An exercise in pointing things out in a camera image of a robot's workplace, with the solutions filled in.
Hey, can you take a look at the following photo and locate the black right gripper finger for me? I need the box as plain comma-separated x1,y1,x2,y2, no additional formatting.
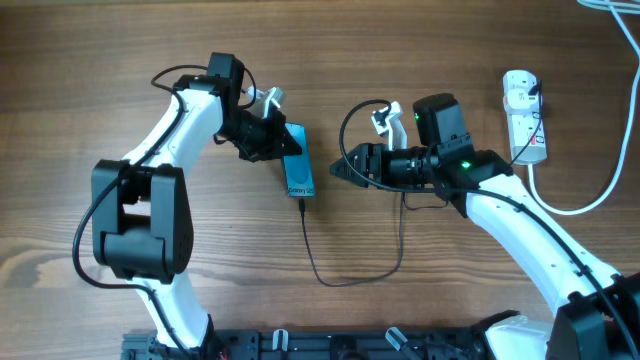
330,165,369,188
335,143,370,167

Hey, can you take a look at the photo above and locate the black USB charging cable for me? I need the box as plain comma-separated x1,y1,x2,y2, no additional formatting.
298,79,552,289

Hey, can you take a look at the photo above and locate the blue Samsung Galaxy smartphone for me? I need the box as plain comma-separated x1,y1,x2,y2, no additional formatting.
283,123,315,198

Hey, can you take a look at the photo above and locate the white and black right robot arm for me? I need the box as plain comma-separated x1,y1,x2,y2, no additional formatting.
330,93,639,359

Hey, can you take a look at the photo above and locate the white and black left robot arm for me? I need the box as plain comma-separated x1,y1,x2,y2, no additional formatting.
73,53,315,359

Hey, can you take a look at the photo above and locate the white USB charger plug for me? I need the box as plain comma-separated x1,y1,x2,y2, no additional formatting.
503,88,541,115

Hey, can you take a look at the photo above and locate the white power strip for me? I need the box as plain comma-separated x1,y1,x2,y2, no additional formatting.
503,69,547,166

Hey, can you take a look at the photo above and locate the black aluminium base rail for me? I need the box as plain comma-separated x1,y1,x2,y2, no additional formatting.
121,327,495,360

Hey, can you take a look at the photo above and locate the white power strip cord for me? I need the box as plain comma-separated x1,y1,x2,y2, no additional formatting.
526,0,640,217

